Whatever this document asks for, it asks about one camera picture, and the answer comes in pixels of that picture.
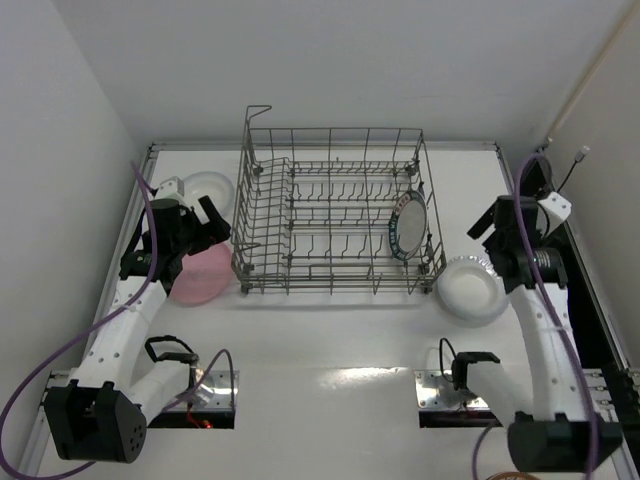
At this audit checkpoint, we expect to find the green rimmed printed plate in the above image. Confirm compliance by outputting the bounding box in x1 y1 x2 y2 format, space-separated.
388 190 427 261

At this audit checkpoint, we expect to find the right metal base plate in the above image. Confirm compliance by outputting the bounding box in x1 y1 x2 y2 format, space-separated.
414 370 490 413

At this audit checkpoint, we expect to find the black hanging wall cable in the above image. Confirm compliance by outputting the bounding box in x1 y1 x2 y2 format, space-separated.
554 146 592 194

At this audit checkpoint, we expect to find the grey wire dish rack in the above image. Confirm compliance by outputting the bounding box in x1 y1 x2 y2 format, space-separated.
231 105 447 293

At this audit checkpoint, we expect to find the metal base plate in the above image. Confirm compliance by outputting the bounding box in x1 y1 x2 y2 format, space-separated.
414 370 490 413
191 369 239 413

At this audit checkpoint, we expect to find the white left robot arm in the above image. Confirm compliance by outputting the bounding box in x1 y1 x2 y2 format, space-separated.
43 196 231 463

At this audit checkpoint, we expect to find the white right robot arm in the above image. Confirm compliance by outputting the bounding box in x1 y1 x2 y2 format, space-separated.
451 195 623 477

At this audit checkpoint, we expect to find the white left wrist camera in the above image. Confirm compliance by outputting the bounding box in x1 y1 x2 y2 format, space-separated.
155 175 210 224

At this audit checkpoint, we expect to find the brown round object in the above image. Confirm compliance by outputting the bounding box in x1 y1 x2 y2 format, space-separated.
485 471 540 480

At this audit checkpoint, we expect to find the beige wall conduit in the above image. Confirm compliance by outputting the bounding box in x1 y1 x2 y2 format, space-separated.
545 1 639 148

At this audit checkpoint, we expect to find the pink round plate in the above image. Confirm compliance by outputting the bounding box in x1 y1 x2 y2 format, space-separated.
169 243 234 306

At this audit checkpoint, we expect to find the white deep plate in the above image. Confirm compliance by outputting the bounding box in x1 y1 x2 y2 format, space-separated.
183 171 235 219
436 256 509 328

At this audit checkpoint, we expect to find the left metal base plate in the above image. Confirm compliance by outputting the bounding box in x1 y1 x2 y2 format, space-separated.
191 369 239 413

